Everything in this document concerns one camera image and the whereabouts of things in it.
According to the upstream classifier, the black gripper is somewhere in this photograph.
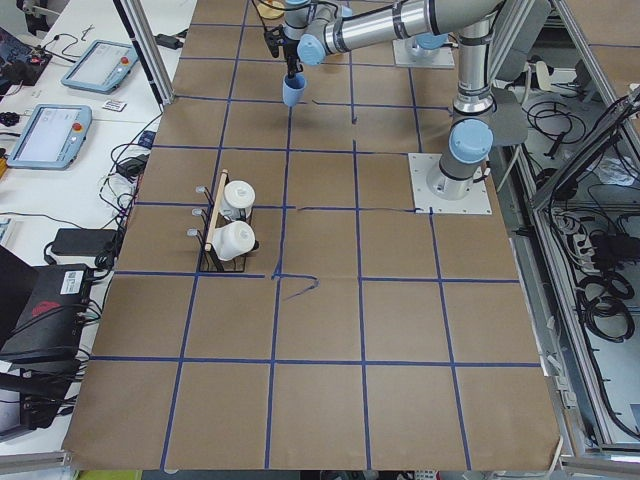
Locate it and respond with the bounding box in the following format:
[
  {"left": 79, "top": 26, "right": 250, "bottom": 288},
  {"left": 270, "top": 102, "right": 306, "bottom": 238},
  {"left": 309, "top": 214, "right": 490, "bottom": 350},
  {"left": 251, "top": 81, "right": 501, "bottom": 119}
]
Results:
[{"left": 283, "top": 37, "right": 303, "bottom": 79}]

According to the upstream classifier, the light blue plastic cup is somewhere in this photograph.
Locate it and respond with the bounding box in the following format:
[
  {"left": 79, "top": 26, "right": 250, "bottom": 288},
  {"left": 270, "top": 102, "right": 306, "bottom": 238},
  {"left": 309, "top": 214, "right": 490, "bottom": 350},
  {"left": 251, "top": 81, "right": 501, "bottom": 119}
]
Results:
[{"left": 282, "top": 73, "right": 307, "bottom": 108}]

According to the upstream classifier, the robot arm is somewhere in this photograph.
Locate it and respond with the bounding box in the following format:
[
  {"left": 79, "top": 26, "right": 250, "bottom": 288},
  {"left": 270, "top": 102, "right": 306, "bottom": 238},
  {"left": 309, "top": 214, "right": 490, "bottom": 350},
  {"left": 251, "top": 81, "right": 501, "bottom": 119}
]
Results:
[{"left": 264, "top": 1, "right": 551, "bottom": 201}]

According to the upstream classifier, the wooden mug tree stand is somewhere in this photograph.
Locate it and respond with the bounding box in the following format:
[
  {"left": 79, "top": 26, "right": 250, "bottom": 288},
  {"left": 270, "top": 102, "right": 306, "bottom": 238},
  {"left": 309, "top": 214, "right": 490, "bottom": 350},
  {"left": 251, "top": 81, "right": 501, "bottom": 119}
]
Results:
[{"left": 257, "top": 0, "right": 285, "bottom": 20}]

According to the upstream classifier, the white mug inner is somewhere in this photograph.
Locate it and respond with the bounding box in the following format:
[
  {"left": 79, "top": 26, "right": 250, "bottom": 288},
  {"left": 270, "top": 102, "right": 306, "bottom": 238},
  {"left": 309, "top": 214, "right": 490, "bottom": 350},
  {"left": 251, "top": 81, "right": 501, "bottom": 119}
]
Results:
[{"left": 220, "top": 180, "right": 256, "bottom": 221}]

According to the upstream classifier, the white mug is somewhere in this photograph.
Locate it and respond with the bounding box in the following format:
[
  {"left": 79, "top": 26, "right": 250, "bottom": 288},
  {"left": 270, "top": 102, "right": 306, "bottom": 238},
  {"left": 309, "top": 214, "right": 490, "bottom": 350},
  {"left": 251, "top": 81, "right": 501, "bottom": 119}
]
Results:
[
  {"left": 212, "top": 220, "right": 257, "bottom": 261},
  {"left": 220, "top": 180, "right": 256, "bottom": 221}
]

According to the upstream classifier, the white mug outer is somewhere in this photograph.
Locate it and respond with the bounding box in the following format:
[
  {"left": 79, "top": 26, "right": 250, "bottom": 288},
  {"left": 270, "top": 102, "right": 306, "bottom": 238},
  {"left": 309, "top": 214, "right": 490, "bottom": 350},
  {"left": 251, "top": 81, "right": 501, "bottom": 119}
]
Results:
[{"left": 212, "top": 220, "right": 257, "bottom": 261}]

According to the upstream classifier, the teach pendant far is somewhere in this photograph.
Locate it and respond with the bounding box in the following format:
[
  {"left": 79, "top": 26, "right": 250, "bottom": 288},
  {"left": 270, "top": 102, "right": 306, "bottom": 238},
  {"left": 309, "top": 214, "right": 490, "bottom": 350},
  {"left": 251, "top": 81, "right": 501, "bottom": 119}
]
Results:
[{"left": 61, "top": 40, "right": 138, "bottom": 94}]

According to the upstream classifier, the teach pendant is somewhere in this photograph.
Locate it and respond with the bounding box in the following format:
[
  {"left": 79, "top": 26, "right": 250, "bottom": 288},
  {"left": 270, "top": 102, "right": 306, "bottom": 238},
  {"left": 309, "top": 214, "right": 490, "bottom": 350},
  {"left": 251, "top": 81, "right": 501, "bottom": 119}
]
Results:
[
  {"left": 61, "top": 40, "right": 138, "bottom": 94},
  {"left": 7, "top": 104, "right": 93, "bottom": 170}
]

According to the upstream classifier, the teach pendant near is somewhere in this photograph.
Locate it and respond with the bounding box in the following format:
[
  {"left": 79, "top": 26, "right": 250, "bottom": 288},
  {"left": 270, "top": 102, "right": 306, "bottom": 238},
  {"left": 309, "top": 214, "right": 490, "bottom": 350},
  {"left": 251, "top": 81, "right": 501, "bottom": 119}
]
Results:
[{"left": 7, "top": 104, "right": 93, "bottom": 170}]

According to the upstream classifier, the black power adapter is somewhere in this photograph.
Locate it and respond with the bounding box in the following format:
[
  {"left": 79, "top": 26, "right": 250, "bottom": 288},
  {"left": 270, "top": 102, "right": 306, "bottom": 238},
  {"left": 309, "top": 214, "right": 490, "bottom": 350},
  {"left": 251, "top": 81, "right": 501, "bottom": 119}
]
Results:
[{"left": 50, "top": 228, "right": 116, "bottom": 257}]

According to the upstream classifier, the black computer box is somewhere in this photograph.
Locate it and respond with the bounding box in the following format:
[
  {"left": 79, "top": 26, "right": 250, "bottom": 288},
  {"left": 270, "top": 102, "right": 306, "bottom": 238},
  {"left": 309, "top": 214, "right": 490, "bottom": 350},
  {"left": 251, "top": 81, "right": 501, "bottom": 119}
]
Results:
[{"left": 1, "top": 248, "right": 93, "bottom": 364}]

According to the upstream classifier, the aluminium frame post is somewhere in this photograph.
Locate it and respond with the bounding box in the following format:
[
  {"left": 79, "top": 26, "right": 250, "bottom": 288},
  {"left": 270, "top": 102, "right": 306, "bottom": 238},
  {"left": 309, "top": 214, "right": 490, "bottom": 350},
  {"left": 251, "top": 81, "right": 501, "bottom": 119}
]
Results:
[{"left": 113, "top": 0, "right": 174, "bottom": 106}]

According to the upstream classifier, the black wire mug rack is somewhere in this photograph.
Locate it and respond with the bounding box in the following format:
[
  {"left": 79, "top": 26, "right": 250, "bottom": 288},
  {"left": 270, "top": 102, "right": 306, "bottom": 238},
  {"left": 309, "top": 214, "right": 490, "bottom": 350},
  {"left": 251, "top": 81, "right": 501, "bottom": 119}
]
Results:
[{"left": 187, "top": 169, "right": 259, "bottom": 273}]

